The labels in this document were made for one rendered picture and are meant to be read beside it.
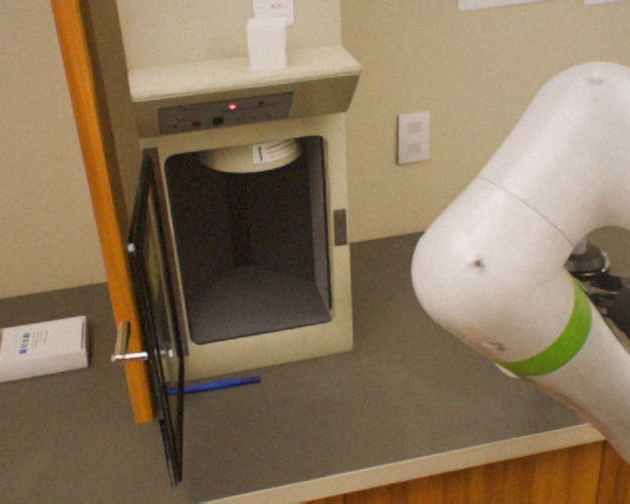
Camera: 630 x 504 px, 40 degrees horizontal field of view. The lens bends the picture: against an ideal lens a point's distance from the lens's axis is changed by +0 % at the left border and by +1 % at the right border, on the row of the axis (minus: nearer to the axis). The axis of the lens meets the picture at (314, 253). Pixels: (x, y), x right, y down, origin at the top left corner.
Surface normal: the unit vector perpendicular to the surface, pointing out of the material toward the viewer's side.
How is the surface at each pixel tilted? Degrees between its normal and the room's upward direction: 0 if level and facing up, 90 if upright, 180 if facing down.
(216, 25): 90
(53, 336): 0
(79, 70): 90
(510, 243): 56
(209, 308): 0
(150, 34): 90
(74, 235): 90
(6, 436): 0
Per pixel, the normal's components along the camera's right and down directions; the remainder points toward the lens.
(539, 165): -0.35, -0.18
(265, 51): -0.01, 0.49
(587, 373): 0.43, 0.58
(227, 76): -0.05, -0.87
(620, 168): -0.33, 0.38
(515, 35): 0.22, 0.47
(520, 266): 0.23, 0.10
